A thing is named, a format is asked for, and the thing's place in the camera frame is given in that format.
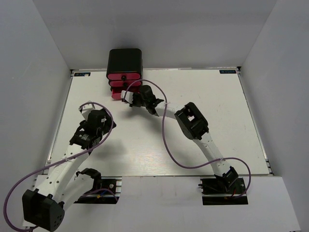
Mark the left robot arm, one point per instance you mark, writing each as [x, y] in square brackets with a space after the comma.
[45, 206]

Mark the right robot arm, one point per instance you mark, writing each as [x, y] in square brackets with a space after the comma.
[193, 125]

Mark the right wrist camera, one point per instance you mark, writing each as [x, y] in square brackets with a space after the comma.
[127, 96]

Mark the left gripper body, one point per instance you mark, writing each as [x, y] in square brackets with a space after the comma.
[105, 129]

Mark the pink top drawer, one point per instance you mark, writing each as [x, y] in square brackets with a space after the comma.
[124, 76]

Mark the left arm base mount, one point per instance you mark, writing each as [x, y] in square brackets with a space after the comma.
[104, 191]

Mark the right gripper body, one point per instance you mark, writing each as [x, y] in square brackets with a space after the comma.
[138, 100]

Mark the pink bottom drawer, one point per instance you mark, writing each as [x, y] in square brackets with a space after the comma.
[116, 91]

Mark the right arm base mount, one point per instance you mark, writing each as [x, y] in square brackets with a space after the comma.
[213, 194]

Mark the pink drawer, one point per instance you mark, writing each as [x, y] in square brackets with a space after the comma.
[126, 83]
[124, 76]
[116, 91]

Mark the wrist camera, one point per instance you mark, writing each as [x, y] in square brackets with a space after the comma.
[127, 96]
[85, 109]

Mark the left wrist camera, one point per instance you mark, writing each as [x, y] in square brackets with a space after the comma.
[85, 109]

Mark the black drawer cabinet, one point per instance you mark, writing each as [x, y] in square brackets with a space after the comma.
[125, 60]

